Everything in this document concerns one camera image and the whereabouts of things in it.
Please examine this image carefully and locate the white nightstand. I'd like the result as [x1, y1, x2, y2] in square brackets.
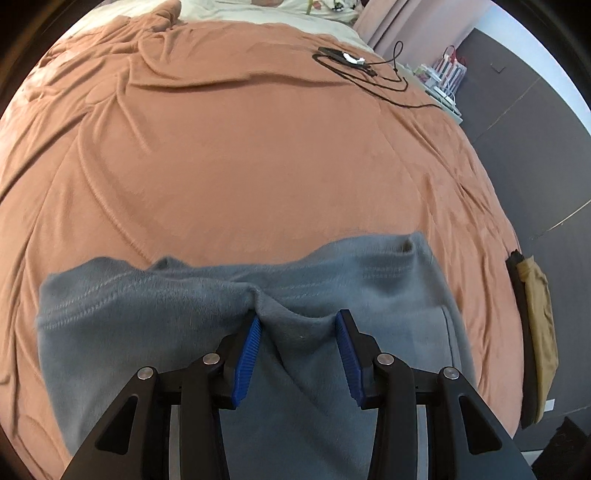
[406, 65, 464, 125]

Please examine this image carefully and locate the pink curtain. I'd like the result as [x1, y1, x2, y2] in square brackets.
[353, 0, 419, 54]

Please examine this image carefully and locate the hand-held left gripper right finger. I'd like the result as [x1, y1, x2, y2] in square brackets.
[335, 309, 536, 480]

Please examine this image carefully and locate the black cable with small device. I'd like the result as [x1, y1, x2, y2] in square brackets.
[312, 41, 446, 109]

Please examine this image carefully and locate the grey t-shirt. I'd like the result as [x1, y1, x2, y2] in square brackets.
[37, 232, 478, 480]

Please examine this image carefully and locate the black and white print cloth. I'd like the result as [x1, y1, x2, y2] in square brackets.
[318, 0, 365, 19]

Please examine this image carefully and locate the tan folded garment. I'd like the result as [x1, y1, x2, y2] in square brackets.
[516, 257, 559, 423]

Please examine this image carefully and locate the orange-brown blanket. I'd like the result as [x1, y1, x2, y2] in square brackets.
[0, 0, 520, 462]

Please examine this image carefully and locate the cream duvet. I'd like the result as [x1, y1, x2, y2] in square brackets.
[175, 0, 375, 51]

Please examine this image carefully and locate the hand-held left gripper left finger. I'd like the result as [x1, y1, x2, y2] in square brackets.
[60, 315, 264, 480]

